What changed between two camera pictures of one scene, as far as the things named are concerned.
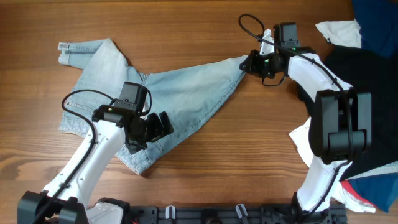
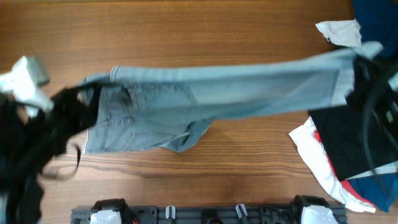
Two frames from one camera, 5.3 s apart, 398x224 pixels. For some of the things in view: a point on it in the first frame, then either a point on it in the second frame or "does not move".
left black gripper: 157,129 -> 76,114
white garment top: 343,33 does not move
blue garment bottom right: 380,190 does not move
